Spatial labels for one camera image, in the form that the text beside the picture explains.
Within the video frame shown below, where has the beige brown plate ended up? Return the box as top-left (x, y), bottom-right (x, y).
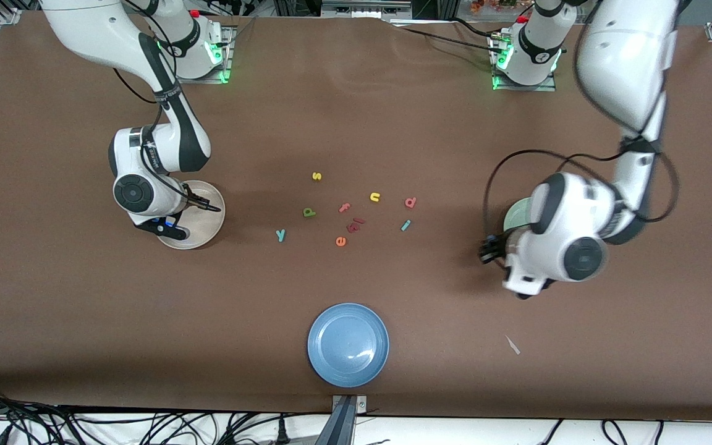
top-left (157, 180), bottom-right (226, 250)

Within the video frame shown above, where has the light green plate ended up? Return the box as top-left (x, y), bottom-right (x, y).
top-left (503, 197), bottom-right (533, 233)

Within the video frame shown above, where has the brown table cover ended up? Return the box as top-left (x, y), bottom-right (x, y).
top-left (0, 12), bottom-right (712, 422)

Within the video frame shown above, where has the blue plate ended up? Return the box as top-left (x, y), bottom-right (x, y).
top-left (307, 302), bottom-right (390, 389)

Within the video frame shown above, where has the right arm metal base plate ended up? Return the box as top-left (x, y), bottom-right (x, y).
top-left (166, 25), bottom-right (233, 84)

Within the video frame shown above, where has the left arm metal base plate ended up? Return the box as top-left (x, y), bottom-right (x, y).
top-left (491, 31), bottom-right (557, 92)

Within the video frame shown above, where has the long black table cable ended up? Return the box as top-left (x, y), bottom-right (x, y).
top-left (387, 25), bottom-right (499, 53)

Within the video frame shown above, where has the short black table cable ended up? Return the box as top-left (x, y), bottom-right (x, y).
top-left (452, 17), bottom-right (500, 38)

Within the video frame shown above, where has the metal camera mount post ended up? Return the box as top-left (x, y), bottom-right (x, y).
top-left (315, 394), bottom-right (369, 445)

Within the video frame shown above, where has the aluminium back frame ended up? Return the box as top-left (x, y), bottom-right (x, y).
top-left (273, 0), bottom-right (456, 19)

